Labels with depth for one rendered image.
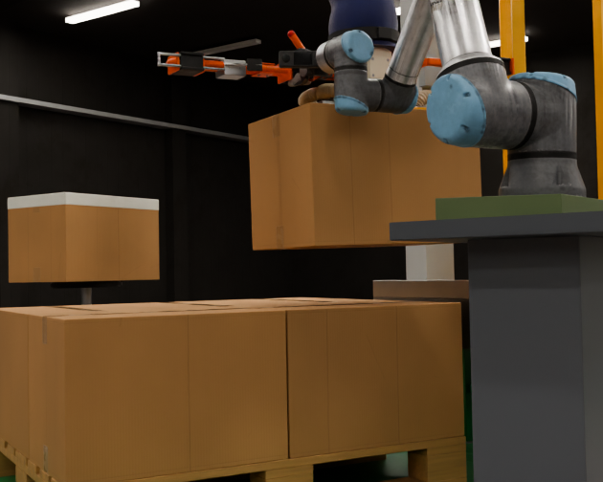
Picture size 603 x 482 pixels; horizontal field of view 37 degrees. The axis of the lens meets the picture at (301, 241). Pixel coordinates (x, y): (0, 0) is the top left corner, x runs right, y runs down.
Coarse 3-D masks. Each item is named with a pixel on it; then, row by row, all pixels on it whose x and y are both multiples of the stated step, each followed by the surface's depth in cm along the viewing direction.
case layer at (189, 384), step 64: (0, 320) 283; (64, 320) 215; (128, 320) 222; (192, 320) 230; (256, 320) 239; (320, 320) 248; (384, 320) 259; (448, 320) 270; (0, 384) 284; (64, 384) 214; (128, 384) 221; (192, 384) 230; (256, 384) 238; (320, 384) 248; (384, 384) 258; (448, 384) 269; (64, 448) 214; (128, 448) 221; (192, 448) 229; (256, 448) 237; (320, 448) 247
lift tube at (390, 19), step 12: (336, 0) 279; (348, 0) 275; (360, 0) 274; (372, 0) 274; (384, 0) 276; (336, 12) 278; (348, 12) 274; (360, 12) 274; (372, 12) 274; (384, 12) 275; (396, 12) 281; (336, 24) 278; (348, 24) 275; (360, 24) 274; (372, 24) 274; (384, 24) 275; (396, 24) 281
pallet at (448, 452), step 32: (0, 448) 283; (384, 448) 257; (416, 448) 262; (448, 448) 268; (32, 480) 251; (128, 480) 221; (160, 480) 224; (192, 480) 228; (224, 480) 279; (256, 480) 243; (288, 480) 241; (384, 480) 268; (416, 480) 267; (448, 480) 267
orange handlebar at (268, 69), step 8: (208, 64) 254; (216, 64) 255; (264, 64) 264; (272, 64) 264; (424, 64) 263; (432, 64) 263; (440, 64) 264; (248, 72) 265; (256, 72) 266; (264, 72) 263; (272, 72) 264; (280, 72) 266
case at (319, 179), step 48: (288, 144) 262; (336, 144) 254; (384, 144) 262; (432, 144) 270; (288, 192) 262; (336, 192) 253; (384, 192) 261; (432, 192) 269; (480, 192) 278; (288, 240) 263; (336, 240) 253; (384, 240) 260
